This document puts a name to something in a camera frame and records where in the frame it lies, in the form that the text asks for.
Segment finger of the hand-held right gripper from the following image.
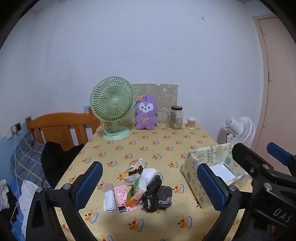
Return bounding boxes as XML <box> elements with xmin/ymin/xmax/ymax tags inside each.
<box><xmin>267</xmin><ymin>142</ymin><xmax>296</xmax><ymax>176</ymax></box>
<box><xmin>232</xmin><ymin>143</ymin><xmax>296</xmax><ymax>193</ymax></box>

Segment white crumpled clothing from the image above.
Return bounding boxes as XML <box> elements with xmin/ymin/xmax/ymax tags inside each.
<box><xmin>18</xmin><ymin>180</ymin><xmax>43</xmax><ymax>219</ymax></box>

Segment purple plush toy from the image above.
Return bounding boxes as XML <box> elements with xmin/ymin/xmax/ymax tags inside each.
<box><xmin>135</xmin><ymin>95</ymin><xmax>159</xmax><ymax>130</ymax></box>

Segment black plastic bag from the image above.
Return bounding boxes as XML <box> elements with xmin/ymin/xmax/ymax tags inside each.
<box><xmin>142</xmin><ymin>175</ymin><xmax>163</xmax><ymax>213</ymax></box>

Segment yellow cake printed tablecloth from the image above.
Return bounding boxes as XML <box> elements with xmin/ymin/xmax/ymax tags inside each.
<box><xmin>46</xmin><ymin>123</ymin><xmax>253</xmax><ymax>241</ymax></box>

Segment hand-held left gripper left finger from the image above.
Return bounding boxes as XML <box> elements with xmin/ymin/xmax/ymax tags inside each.
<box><xmin>25</xmin><ymin>161</ymin><xmax>103</xmax><ymax>241</ymax></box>

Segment yellow cartoon printed storage box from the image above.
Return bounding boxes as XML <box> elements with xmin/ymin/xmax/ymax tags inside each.
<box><xmin>181</xmin><ymin>142</ymin><xmax>255</xmax><ymax>209</ymax></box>

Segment beige door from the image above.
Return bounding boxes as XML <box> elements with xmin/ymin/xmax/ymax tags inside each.
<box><xmin>253</xmin><ymin>13</ymin><xmax>296</xmax><ymax>154</ymax></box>

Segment white standing fan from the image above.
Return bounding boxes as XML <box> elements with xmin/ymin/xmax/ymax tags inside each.
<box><xmin>223</xmin><ymin>116</ymin><xmax>256</xmax><ymax>148</ymax></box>

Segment white plastic bag roll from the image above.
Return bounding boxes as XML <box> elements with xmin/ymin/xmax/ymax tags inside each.
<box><xmin>104</xmin><ymin>183</ymin><xmax>116</xmax><ymax>213</ymax></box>

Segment white charging cable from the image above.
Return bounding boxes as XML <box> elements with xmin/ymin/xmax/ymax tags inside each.
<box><xmin>11</xmin><ymin>130</ymin><xmax>20</xmax><ymax>217</ymax></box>

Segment printed cardboard board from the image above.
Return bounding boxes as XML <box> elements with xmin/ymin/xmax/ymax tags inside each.
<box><xmin>92</xmin><ymin>83</ymin><xmax>179</xmax><ymax>124</ymax></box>

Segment green desk fan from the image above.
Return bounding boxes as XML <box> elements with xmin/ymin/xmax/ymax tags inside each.
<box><xmin>90</xmin><ymin>76</ymin><xmax>135</xmax><ymax>141</ymax></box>

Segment pink printed packet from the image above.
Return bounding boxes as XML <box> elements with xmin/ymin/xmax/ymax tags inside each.
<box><xmin>114</xmin><ymin>185</ymin><xmax>136</xmax><ymax>215</ymax></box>

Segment grey socks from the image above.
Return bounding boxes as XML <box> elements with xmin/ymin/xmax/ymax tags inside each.
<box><xmin>157</xmin><ymin>185</ymin><xmax>174</xmax><ymax>208</ymax></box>

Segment blue plaid pillow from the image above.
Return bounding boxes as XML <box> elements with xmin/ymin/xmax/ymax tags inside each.
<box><xmin>10</xmin><ymin>133</ymin><xmax>48</xmax><ymax>189</ymax></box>

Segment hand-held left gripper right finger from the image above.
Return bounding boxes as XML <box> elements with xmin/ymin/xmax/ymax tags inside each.
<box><xmin>196</xmin><ymin>163</ymin><xmax>252</xmax><ymax>241</ymax></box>

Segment colourful snack packet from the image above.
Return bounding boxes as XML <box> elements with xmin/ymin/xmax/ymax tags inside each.
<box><xmin>122</xmin><ymin>158</ymin><xmax>147</xmax><ymax>183</ymax></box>

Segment black cloth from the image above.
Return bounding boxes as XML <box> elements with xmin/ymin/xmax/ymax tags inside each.
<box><xmin>41</xmin><ymin>141</ymin><xmax>85</xmax><ymax>189</ymax></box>

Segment glass jar with dark lid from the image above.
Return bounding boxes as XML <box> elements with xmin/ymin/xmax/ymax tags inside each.
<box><xmin>166</xmin><ymin>106</ymin><xmax>184</xmax><ymax>130</ymax></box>

